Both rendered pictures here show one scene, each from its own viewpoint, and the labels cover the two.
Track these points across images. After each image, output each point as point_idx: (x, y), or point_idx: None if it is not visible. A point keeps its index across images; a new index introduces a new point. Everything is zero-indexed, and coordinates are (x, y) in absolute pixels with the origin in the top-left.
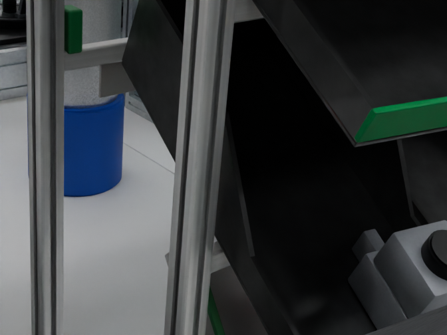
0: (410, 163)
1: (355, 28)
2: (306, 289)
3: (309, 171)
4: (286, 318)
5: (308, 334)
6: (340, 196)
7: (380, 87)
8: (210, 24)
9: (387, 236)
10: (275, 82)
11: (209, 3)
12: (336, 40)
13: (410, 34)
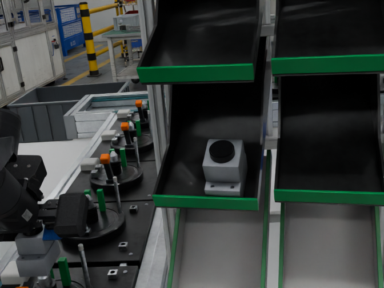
0: (310, 130)
1: (193, 43)
2: (194, 166)
3: (239, 122)
4: (160, 167)
5: (179, 181)
6: (246, 135)
7: (176, 65)
8: (143, 43)
9: (254, 155)
10: (258, 84)
11: (141, 34)
12: (178, 48)
13: (219, 46)
